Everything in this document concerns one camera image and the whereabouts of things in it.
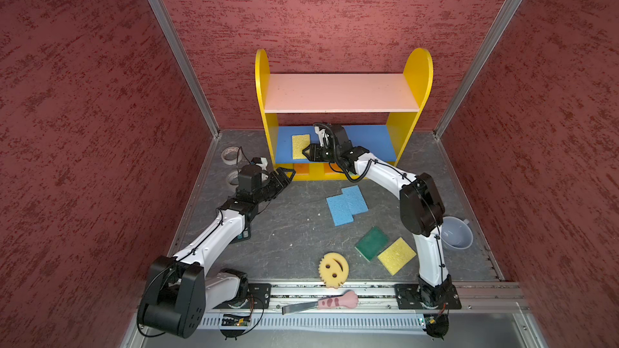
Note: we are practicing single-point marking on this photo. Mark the black calculator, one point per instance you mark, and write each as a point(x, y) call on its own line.
point(244, 236)

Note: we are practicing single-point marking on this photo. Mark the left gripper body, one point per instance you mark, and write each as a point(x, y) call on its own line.
point(269, 188)

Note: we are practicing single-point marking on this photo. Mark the clear tape roll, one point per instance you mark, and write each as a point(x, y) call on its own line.
point(230, 156)

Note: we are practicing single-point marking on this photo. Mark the yellow smiley face sponge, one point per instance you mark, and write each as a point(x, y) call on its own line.
point(333, 270)

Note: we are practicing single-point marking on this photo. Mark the orange sponge front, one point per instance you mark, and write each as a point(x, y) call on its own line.
point(331, 169)

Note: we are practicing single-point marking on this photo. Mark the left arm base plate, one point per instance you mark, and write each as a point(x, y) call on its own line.
point(258, 296)

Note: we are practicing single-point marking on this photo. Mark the yellow shelf with coloured boards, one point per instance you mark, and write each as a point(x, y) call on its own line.
point(402, 96)

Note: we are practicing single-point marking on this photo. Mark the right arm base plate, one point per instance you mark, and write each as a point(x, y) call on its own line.
point(427, 298)

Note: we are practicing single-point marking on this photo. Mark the blue sponge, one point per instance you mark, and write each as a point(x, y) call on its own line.
point(355, 200)
point(339, 210)

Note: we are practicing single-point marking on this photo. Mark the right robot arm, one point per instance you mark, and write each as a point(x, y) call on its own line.
point(420, 204)

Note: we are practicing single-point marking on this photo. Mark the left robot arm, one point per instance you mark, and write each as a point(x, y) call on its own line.
point(178, 290)

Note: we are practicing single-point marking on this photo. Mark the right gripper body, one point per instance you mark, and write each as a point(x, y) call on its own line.
point(327, 153)

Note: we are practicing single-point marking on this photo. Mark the pink handled scraper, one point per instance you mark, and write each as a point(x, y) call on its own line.
point(348, 300)

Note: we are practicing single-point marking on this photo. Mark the grey mug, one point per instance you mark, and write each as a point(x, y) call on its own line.
point(456, 233)

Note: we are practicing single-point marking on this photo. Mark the dark green sponge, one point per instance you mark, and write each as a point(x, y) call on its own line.
point(372, 244)

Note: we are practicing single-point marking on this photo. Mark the orange sponge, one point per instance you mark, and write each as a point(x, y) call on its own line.
point(331, 169)
point(302, 169)

